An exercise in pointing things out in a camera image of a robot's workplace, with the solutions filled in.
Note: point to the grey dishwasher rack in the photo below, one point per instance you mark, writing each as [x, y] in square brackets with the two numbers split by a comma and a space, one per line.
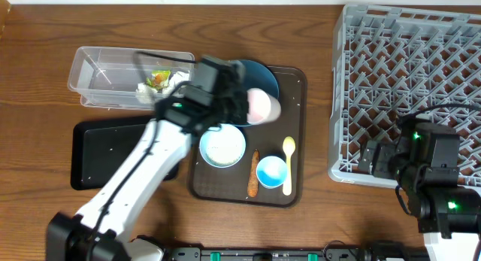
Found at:
[391, 61]

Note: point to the light blue cup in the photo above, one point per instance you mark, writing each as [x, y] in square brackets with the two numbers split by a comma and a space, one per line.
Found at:
[271, 172]

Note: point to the light blue rice bowl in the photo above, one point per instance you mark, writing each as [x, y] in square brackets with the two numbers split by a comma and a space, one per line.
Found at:
[222, 147]

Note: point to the clear plastic bin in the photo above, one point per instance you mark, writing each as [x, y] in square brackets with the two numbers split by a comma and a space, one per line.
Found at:
[107, 77]

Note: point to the dark blue plate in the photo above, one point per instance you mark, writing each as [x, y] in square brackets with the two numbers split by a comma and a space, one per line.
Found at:
[253, 75]

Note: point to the pink plastic cup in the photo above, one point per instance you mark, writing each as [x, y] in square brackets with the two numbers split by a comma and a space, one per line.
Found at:
[263, 108]

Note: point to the brown serving tray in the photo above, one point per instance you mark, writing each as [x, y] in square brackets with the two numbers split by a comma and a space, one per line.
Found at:
[230, 184]

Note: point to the yellow plastic spoon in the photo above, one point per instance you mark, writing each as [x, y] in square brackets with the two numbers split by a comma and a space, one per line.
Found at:
[288, 149]

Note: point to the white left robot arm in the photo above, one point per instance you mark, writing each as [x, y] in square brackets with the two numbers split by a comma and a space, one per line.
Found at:
[101, 229]

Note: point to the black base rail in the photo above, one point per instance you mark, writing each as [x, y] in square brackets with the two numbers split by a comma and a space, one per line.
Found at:
[335, 254]

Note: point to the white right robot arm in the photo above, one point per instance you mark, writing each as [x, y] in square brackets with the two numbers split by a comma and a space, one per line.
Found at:
[424, 164]

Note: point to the pandan cake wrapper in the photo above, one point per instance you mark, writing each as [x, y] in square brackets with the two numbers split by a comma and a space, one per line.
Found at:
[159, 79]

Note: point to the orange carrot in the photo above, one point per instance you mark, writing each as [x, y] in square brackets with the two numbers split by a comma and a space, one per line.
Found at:
[253, 183]

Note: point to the black tray bin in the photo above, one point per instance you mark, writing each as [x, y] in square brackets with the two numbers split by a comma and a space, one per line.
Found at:
[99, 148]

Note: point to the crumpled white napkin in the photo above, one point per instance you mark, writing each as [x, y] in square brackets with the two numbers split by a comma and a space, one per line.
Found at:
[145, 93]

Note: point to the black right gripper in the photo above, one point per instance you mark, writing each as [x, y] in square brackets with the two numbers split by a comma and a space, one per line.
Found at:
[385, 149]

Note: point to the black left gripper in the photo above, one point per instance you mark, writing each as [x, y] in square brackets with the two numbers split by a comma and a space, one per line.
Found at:
[242, 110]

